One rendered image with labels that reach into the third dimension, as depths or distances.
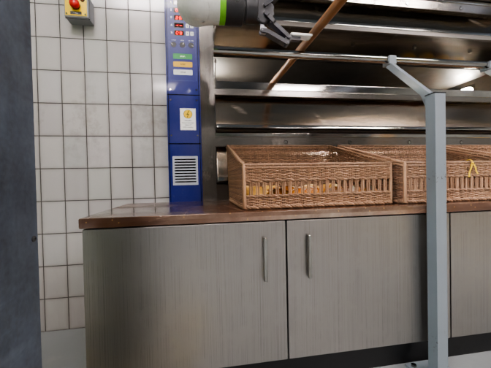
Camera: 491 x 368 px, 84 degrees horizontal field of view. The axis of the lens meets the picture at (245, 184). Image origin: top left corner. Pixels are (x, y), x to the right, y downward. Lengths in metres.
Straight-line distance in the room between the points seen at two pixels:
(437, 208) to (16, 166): 1.08
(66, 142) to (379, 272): 1.41
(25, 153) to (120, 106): 1.01
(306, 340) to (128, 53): 1.42
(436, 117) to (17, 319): 1.13
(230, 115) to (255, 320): 0.94
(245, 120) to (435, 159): 0.83
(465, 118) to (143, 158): 1.83
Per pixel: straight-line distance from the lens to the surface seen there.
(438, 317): 1.18
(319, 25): 1.06
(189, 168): 1.35
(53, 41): 1.66
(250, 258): 0.88
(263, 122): 1.43
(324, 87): 1.60
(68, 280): 1.58
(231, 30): 1.47
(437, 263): 1.12
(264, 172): 0.91
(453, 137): 2.01
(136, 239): 0.87
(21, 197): 0.48
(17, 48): 0.52
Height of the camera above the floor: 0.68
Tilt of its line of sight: 1 degrees down
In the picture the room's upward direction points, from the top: 1 degrees counter-clockwise
